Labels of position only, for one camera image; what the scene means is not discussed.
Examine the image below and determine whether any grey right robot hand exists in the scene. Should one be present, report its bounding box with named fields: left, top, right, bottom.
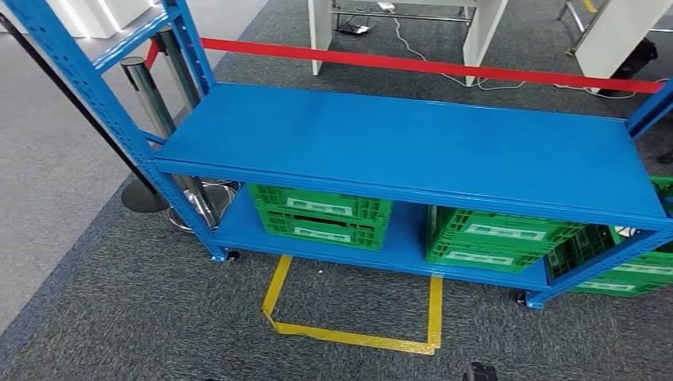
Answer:
left=462, top=361, right=498, bottom=381

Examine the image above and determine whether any blue metal shelf rack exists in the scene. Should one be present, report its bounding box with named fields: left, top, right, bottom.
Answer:
left=2, top=0, right=673, bottom=310

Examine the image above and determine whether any yellow floor tape outline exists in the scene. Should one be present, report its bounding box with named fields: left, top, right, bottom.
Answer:
left=261, top=255, right=444, bottom=356

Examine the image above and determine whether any red barrier belt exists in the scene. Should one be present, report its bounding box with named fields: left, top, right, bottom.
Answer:
left=144, top=37, right=666, bottom=95

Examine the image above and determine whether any black bag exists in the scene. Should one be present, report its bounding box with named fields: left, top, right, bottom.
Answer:
left=598, top=37, right=660, bottom=98

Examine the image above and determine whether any small black device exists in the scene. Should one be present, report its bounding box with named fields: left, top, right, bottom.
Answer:
left=334, top=21, right=371, bottom=37

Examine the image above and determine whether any black pole with round base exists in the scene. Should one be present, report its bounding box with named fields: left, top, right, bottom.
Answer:
left=0, top=11, right=171, bottom=214

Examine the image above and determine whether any chrome barrier stanchion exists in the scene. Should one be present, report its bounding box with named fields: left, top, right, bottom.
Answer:
left=119, top=56, right=239, bottom=234
left=153, top=27, right=203, bottom=114

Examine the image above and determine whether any white lit platform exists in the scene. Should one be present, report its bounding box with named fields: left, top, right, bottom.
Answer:
left=44, top=0, right=162, bottom=40

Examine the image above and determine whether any white floor cable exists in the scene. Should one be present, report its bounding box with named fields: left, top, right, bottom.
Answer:
left=377, top=1, right=673, bottom=101

